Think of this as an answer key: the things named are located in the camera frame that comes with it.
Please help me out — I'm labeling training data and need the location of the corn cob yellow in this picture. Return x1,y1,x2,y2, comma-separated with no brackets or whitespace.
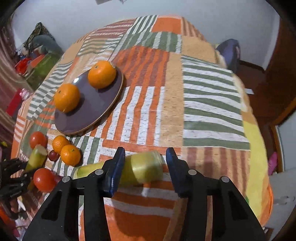
25,145,48,172

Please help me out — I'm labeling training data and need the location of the red tomato front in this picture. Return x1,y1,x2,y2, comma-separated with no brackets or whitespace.
33,168,57,193

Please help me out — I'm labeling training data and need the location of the red tomato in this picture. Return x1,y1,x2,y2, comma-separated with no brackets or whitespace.
33,168,57,193
29,131,48,149

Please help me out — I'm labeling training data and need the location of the red tomato back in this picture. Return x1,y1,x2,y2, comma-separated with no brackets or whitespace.
29,131,48,149

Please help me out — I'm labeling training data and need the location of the dark red grape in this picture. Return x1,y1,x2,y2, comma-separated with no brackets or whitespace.
48,150,60,162

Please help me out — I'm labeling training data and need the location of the small mandarin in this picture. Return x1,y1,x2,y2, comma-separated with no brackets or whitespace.
52,135,70,154
60,145,81,167

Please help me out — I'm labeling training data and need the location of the corn cob green husk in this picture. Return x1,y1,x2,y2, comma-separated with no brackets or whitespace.
74,149,164,191

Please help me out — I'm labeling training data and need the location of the large orange with sticker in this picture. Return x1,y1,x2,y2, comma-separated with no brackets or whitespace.
88,60,116,89

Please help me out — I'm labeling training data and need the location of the striped red curtain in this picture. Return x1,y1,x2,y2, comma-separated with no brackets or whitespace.
0,21,32,145

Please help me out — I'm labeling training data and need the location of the green storage box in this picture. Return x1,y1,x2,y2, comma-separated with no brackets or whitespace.
25,53,60,90

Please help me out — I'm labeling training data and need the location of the purple ceramic plate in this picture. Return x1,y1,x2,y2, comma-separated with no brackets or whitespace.
54,68,124,135

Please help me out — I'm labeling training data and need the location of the grey plush toy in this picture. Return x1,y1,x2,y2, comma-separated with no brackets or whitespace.
32,35,64,56

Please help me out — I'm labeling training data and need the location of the brown wooden door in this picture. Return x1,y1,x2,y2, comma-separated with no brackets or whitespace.
237,20,295,125

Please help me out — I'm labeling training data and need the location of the striped patchwork bed blanket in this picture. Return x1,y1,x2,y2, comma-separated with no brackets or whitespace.
11,15,273,240

